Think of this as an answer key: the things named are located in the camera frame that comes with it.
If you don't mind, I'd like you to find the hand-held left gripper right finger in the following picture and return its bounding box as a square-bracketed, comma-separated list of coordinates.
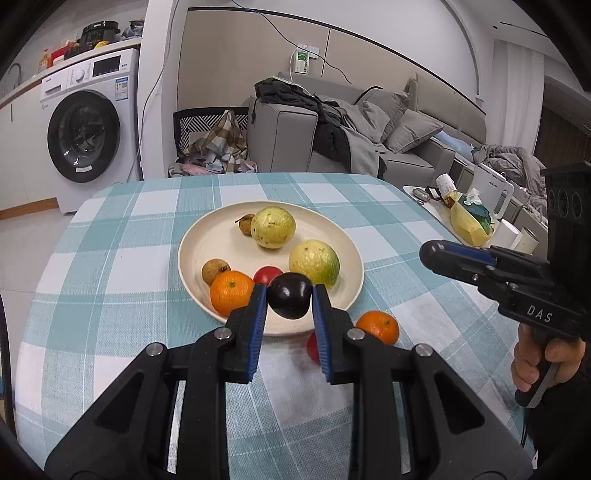
[311, 284, 536, 480]

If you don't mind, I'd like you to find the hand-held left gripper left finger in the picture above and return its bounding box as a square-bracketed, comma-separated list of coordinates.
[44, 284, 271, 480]

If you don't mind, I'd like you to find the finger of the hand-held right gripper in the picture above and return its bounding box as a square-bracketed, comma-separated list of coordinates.
[442, 242, 499, 267]
[419, 240, 497, 287]

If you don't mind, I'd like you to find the dark purple plum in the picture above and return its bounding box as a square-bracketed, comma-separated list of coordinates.
[268, 272, 312, 320]

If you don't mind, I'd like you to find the orange tangerine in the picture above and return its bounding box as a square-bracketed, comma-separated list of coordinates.
[355, 311, 400, 346]
[210, 270, 256, 318]

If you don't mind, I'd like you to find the brown kiwi fruit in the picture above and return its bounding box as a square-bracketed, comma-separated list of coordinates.
[202, 259, 232, 287]

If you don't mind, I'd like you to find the yellow-green guava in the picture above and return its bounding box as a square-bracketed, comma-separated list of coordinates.
[250, 206, 297, 250]
[288, 240, 341, 289]

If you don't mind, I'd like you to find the cream round plate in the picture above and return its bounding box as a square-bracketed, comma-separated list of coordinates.
[178, 202, 365, 336]

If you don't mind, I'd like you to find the person's right forearm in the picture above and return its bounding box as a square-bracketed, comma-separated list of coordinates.
[524, 342, 591, 480]

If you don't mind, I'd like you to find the person's right hand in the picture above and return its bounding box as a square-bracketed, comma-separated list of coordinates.
[511, 323, 586, 393]

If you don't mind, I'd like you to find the yellow bag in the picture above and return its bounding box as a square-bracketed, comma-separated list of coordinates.
[450, 194, 495, 247]

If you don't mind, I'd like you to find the white cup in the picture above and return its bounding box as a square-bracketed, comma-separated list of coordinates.
[515, 227, 541, 254]
[489, 219, 522, 250]

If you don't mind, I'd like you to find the white side table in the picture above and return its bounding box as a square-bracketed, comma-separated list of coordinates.
[403, 185, 509, 245]

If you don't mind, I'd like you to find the white electric kettle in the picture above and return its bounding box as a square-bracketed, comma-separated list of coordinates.
[471, 165, 514, 220]

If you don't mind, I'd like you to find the grey blanket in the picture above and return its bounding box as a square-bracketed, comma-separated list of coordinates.
[475, 144, 548, 208]

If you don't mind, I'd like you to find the grey pillow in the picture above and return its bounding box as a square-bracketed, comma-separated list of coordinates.
[355, 88, 411, 144]
[385, 110, 444, 154]

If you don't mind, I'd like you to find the grey garment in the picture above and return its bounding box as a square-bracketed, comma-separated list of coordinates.
[318, 99, 386, 178]

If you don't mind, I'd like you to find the teal white checked tablecloth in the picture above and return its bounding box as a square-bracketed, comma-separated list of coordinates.
[16, 172, 532, 480]

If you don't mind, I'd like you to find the black jacket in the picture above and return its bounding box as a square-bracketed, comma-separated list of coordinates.
[254, 78, 352, 174]

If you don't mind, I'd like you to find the pile of pastel clothes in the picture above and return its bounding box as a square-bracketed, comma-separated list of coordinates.
[168, 157, 259, 178]

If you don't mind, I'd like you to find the white curtain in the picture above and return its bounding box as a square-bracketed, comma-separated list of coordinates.
[489, 39, 546, 148]

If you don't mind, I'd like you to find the grey sofa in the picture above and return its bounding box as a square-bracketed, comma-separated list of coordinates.
[247, 74, 488, 181]

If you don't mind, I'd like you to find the plaid cloth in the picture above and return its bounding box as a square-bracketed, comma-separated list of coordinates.
[185, 110, 250, 167]

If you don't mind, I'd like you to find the laundry basket with clothes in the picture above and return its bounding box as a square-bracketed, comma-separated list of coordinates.
[173, 107, 250, 164]

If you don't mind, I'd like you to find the white washing machine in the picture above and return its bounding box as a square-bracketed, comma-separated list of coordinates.
[39, 47, 141, 215]

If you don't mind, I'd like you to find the white kitchen base cabinet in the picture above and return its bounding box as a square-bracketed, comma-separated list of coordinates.
[0, 69, 61, 222]

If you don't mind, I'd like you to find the black pressure cooker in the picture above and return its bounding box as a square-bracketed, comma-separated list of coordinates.
[81, 21, 121, 49]

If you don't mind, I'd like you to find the black wall cable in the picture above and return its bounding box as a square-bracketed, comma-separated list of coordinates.
[231, 0, 361, 87]

